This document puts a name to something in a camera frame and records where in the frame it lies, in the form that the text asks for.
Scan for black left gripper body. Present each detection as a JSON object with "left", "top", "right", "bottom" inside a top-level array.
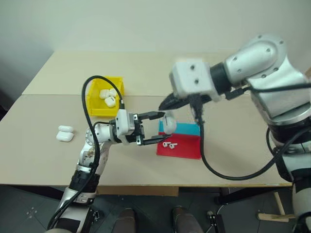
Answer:
[{"left": 133, "top": 114, "right": 146, "bottom": 146}]

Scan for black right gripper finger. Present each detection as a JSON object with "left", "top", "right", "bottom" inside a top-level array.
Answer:
[
  {"left": 169, "top": 98, "right": 190, "bottom": 110},
  {"left": 158, "top": 93, "right": 180, "bottom": 109}
]

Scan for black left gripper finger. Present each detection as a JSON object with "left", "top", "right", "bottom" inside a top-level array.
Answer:
[
  {"left": 141, "top": 134, "right": 172, "bottom": 147},
  {"left": 138, "top": 111, "right": 166, "bottom": 121}
]

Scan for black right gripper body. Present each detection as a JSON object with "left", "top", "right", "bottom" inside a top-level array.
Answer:
[{"left": 178, "top": 94, "right": 210, "bottom": 105}]

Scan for yellow plastic bin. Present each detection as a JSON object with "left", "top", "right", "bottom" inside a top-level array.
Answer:
[{"left": 87, "top": 76, "right": 126, "bottom": 117}]

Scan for teal plastic tray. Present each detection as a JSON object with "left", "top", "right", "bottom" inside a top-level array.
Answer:
[{"left": 163, "top": 121, "right": 201, "bottom": 137}]

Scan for red plastic tray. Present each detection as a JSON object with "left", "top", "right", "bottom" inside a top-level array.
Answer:
[{"left": 156, "top": 120, "right": 202, "bottom": 160}]

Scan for brown panel under table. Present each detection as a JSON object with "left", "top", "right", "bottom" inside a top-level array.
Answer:
[{"left": 97, "top": 186, "right": 180, "bottom": 197}]

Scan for light wooden stick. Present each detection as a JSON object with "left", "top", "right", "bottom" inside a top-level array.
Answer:
[{"left": 274, "top": 191, "right": 287, "bottom": 216}]

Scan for light wooden block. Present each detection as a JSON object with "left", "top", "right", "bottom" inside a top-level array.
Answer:
[{"left": 258, "top": 213, "right": 297, "bottom": 222}]

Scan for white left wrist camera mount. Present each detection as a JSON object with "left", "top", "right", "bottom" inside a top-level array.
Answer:
[{"left": 115, "top": 109, "right": 137, "bottom": 146}]

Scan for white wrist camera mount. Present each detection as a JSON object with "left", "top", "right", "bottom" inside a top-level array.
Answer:
[
  {"left": 115, "top": 109, "right": 137, "bottom": 146},
  {"left": 169, "top": 58, "right": 221, "bottom": 102}
]

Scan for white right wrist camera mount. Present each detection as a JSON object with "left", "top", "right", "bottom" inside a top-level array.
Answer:
[{"left": 169, "top": 58, "right": 221, "bottom": 102}]

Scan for short black cable with plug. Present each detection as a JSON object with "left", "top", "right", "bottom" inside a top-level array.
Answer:
[{"left": 225, "top": 83, "right": 311, "bottom": 100}]

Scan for long black right arm cable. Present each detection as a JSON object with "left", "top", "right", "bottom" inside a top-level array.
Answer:
[{"left": 190, "top": 94, "right": 311, "bottom": 181}]

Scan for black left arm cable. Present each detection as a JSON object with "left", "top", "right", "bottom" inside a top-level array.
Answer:
[{"left": 47, "top": 75, "right": 126, "bottom": 230}]

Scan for black floor bracket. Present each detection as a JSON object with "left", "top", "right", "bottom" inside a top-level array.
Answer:
[{"left": 207, "top": 210, "right": 223, "bottom": 233}]

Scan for black metal table frame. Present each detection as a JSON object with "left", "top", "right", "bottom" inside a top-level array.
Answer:
[{"left": 213, "top": 186, "right": 294, "bottom": 205}]

